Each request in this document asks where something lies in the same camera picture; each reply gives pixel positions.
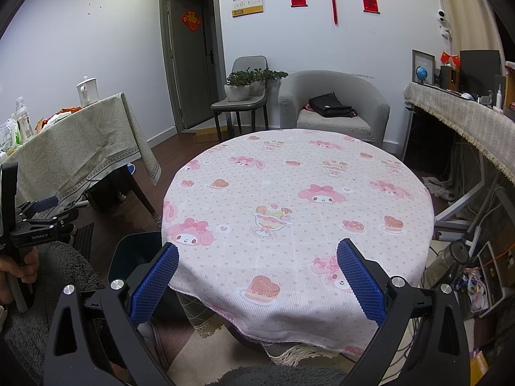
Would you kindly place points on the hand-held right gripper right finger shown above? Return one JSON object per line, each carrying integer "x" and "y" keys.
{"x": 360, "y": 283}

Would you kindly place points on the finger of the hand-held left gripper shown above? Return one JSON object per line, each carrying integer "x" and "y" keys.
{"x": 44, "y": 203}
{"x": 64, "y": 221}

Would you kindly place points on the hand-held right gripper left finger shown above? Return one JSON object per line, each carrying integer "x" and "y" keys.
{"x": 155, "y": 285}

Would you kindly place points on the dark blue trash bin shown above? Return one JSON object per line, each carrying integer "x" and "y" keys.
{"x": 132, "y": 253}

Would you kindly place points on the person's left hand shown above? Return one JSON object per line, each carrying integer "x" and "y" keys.
{"x": 30, "y": 265}

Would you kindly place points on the black floor mat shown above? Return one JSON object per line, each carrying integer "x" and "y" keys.
{"x": 82, "y": 239}

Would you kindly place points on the grey fleece pants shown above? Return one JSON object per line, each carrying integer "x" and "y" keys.
{"x": 60, "y": 261}

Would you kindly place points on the black box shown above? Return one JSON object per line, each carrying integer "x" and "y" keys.
{"x": 102, "y": 199}

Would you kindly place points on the grey green table cloth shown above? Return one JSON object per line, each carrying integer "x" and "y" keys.
{"x": 80, "y": 140}

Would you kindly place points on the dark wooden table leg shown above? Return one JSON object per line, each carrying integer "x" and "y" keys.
{"x": 143, "y": 197}

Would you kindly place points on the pile of snack bags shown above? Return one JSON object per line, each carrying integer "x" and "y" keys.
{"x": 56, "y": 118}

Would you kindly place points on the cream rug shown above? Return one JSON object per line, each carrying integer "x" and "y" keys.
{"x": 209, "y": 354}

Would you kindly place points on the clear glass kettle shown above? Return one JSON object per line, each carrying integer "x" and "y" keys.
{"x": 446, "y": 265}

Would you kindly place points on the white kettle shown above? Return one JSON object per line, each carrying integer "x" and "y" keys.
{"x": 88, "y": 92}

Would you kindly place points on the pink printed tablecloth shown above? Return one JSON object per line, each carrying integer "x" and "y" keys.
{"x": 281, "y": 177}

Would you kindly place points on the flat cardboard piece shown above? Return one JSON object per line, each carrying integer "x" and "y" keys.
{"x": 205, "y": 137}

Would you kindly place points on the black bag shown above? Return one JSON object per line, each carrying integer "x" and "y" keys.
{"x": 330, "y": 106}

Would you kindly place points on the beige fringed desk cloth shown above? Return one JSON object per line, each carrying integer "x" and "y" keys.
{"x": 462, "y": 116}

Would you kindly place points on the grey armchair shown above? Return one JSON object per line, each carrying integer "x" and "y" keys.
{"x": 289, "y": 100}

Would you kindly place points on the grey door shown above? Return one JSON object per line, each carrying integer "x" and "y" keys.
{"x": 193, "y": 68}

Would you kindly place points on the potted plant white pot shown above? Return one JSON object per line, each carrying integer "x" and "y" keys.
{"x": 269, "y": 75}
{"x": 237, "y": 90}

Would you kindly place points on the small blue globe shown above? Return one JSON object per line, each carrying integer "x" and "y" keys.
{"x": 422, "y": 74}

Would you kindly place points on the dark wooden box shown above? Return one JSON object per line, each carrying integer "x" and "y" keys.
{"x": 450, "y": 78}

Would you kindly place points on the small white bottle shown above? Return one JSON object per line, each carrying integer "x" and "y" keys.
{"x": 499, "y": 96}

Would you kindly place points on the red diamond door sticker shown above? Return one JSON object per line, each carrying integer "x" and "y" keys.
{"x": 190, "y": 21}

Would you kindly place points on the grey dining chair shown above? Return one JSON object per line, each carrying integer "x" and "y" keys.
{"x": 249, "y": 64}

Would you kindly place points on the small red flags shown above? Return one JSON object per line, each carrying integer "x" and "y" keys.
{"x": 450, "y": 58}

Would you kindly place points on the black monitor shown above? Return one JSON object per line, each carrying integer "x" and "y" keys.
{"x": 478, "y": 70}

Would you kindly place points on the wooden bookshelf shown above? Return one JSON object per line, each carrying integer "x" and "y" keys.
{"x": 510, "y": 84}

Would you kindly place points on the beige curtain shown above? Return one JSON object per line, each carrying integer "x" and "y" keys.
{"x": 466, "y": 8}

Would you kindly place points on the white desk frame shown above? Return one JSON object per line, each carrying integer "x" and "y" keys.
{"x": 462, "y": 205}

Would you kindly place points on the picture frame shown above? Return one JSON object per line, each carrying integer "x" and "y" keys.
{"x": 422, "y": 58}

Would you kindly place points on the white security camera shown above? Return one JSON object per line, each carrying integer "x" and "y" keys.
{"x": 444, "y": 22}

